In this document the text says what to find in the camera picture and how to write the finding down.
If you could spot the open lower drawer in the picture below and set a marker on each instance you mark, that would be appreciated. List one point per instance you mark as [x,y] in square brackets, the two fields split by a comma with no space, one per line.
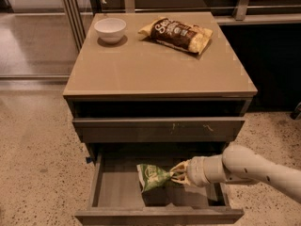
[117,200]

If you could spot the tan drawer cabinet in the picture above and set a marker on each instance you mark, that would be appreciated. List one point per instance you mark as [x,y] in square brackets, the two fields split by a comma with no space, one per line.
[138,78]

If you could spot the white ceramic bowl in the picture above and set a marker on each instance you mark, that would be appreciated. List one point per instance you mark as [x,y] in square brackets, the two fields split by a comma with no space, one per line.
[110,30]

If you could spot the metal railing frame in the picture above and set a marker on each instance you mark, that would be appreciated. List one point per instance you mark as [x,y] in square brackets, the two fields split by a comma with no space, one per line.
[226,11]

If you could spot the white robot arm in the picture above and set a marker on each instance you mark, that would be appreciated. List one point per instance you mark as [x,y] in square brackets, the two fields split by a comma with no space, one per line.
[238,165]

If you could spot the brown chip bag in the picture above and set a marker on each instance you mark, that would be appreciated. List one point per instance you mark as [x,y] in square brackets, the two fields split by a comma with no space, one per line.
[182,36]

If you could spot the closed upper drawer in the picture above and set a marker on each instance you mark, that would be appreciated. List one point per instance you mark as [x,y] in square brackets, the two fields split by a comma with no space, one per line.
[208,129]

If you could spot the green jalapeno chip bag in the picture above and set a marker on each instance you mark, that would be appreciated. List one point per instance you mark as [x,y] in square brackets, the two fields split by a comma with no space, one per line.
[151,176]

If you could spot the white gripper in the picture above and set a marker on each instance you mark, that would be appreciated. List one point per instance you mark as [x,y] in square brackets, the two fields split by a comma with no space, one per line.
[196,171]

